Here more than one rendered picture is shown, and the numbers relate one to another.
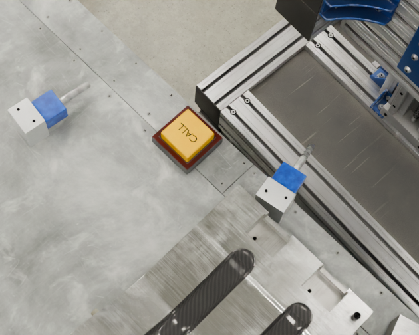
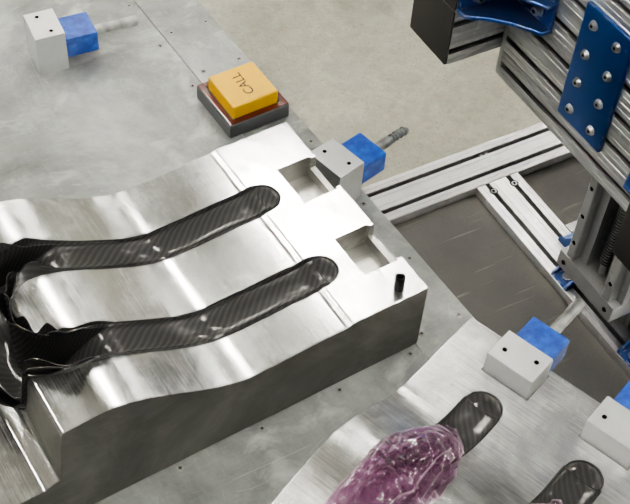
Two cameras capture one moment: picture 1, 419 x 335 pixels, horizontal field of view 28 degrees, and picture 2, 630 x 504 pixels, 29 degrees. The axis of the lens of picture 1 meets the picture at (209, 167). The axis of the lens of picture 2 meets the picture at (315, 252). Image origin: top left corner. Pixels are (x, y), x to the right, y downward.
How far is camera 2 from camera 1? 0.63 m
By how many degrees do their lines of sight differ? 21
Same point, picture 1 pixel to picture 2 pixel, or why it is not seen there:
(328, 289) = (374, 264)
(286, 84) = (440, 230)
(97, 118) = (136, 63)
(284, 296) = (307, 245)
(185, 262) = (185, 186)
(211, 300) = (205, 234)
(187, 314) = (168, 243)
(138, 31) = not seen: hidden behind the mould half
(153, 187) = (182, 142)
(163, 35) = not seen: hidden behind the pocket
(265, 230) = (308, 187)
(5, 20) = not seen: outside the picture
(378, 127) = (559, 304)
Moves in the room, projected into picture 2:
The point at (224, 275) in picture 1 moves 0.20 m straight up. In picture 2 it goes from (233, 212) to (234, 58)
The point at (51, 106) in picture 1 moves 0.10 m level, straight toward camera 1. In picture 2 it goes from (80, 26) to (77, 82)
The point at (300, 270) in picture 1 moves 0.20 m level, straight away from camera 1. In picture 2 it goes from (338, 223) to (469, 129)
